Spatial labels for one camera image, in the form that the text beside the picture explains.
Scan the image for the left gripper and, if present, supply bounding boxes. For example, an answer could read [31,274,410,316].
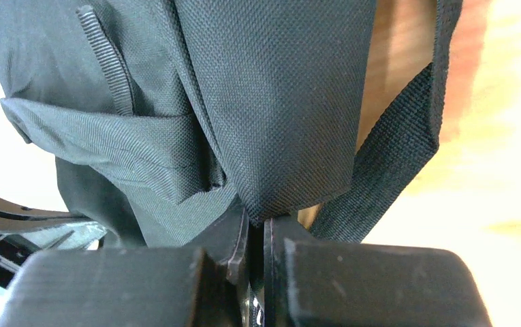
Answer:
[0,198,107,294]

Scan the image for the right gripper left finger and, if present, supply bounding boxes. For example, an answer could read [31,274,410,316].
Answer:
[0,199,249,326]

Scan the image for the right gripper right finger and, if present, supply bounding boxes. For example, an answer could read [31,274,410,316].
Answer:
[264,217,491,326]

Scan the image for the black backpack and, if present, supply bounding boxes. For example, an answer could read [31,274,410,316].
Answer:
[0,1,462,247]

